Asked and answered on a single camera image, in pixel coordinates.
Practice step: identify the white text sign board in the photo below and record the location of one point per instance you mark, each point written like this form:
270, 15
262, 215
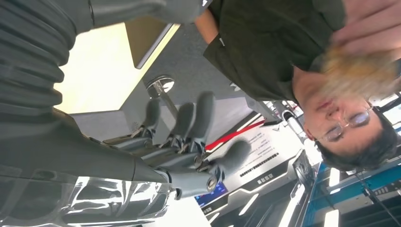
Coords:
269, 150

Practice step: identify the thin-rimmed eyeglasses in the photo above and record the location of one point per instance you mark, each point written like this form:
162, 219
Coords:
347, 123

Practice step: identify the red barrier belt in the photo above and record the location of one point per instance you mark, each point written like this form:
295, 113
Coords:
235, 134

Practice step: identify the black wall monitor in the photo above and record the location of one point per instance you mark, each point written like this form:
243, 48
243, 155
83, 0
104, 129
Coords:
304, 169

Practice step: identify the chrome stanchion post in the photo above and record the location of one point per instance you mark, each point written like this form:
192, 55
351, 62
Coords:
161, 84

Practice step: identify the person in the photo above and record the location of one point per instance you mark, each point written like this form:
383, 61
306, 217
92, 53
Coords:
266, 47

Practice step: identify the ceiling light panel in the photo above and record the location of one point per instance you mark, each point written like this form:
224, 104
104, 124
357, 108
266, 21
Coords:
334, 177
291, 206
249, 205
331, 218

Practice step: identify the blue display screen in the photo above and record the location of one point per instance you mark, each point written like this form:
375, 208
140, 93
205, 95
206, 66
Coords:
210, 195

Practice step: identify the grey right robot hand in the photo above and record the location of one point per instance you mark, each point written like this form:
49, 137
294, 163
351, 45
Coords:
78, 175

